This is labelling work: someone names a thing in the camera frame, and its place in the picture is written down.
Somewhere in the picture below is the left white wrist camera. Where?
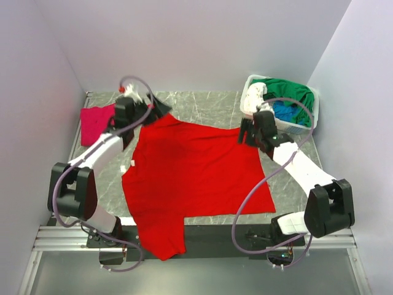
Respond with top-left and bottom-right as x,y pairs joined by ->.
119,84 -> 144,103

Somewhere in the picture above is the white plastic laundry basket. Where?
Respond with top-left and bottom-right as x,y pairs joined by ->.
239,74 -> 320,134

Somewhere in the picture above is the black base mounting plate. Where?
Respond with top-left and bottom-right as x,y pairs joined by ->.
87,224 -> 295,265

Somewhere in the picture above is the aluminium frame rail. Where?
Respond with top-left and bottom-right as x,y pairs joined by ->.
32,226 -> 357,251

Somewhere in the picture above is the folded magenta t-shirt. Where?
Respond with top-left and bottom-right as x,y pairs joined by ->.
80,103 -> 154,146

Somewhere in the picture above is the blue t-shirt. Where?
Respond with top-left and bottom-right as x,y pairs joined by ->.
273,101 -> 304,125

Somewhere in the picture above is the green t-shirt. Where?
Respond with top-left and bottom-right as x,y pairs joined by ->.
251,78 -> 315,127

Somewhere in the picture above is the red t-shirt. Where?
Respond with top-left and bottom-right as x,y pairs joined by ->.
122,115 -> 276,261

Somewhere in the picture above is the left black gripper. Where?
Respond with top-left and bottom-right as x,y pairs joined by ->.
129,93 -> 171,130

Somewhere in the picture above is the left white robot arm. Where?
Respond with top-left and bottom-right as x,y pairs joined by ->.
47,93 -> 172,247

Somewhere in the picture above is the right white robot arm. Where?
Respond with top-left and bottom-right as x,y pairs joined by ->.
238,111 -> 355,245

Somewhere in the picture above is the white t-shirt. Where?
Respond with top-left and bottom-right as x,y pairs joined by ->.
243,82 -> 267,115

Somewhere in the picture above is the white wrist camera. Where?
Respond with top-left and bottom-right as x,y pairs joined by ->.
256,103 -> 274,114
119,84 -> 144,103

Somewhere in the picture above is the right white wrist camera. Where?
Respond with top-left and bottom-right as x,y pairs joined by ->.
256,103 -> 274,114

